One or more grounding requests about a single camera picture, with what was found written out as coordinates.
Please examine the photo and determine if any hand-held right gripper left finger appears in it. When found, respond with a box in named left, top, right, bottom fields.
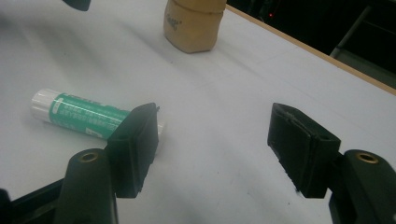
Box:
left=53, top=102, right=161, bottom=224

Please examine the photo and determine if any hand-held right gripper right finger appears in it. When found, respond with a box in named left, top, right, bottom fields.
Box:
left=266, top=102, right=396, bottom=224

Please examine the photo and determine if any green and white glue stick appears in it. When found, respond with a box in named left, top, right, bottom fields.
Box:
left=30, top=88, right=166, bottom=156

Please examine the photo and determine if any wooden table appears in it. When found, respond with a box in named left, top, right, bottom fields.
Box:
left=225, top=3, right=396, bottom=96

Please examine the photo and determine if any white-legged desk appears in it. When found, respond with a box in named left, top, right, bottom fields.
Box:
left=329, top=4, right=396, bottom=90

